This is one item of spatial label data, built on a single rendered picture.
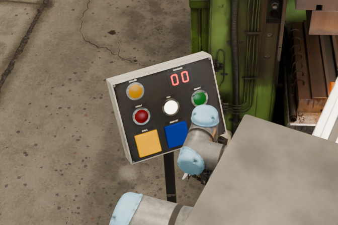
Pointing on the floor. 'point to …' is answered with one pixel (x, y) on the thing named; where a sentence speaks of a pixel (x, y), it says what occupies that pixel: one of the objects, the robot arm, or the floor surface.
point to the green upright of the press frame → (222, 34)
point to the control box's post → (170, 176)
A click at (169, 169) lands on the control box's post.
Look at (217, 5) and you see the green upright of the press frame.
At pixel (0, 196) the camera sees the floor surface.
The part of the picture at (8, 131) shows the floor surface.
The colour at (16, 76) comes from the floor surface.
